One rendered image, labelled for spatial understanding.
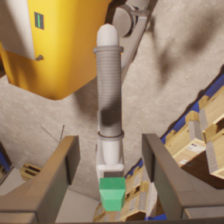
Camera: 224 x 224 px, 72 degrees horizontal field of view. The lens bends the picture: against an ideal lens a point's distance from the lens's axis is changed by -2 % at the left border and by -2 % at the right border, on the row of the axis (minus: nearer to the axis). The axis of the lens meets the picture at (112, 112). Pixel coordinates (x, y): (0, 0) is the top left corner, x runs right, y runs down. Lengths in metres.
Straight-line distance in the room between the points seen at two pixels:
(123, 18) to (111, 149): 0.95
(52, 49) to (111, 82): 0.62
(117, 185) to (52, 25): 0.66
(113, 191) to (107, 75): 0.16
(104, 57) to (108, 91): 0.04
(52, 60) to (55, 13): 0.21
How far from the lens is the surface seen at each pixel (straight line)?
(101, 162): 0.26
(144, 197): 2.10
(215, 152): 1.17
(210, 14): 1.57
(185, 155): 1.83
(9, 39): 0.93
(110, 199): 0.25
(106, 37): 0.21
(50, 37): 0.78
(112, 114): 0.22
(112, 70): 0.21
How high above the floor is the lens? 1.49
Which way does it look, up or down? 44 degrees down
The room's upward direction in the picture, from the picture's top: 159 degrees counter-clockwise
